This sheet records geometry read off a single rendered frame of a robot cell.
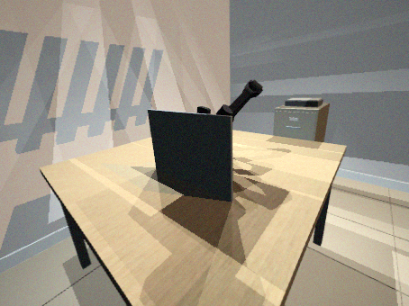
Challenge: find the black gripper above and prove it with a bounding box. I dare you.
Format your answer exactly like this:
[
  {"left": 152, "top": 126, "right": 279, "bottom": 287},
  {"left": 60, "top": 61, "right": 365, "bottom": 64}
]
[{"left": 197, "top": 106, "right": 211, "bottom": 114}]

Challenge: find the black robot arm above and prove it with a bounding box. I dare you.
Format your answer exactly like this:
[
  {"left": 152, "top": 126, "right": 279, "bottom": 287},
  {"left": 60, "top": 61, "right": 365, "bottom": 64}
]
[{"left": 216, "top": 80, "right": 263, "bottom": 122}]

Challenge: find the black flat panel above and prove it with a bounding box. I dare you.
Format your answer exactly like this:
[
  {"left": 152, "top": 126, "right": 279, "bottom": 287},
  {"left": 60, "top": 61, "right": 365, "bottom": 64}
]
[{"left": 148, "top": 109, "right": 233, "bottom": 202}]

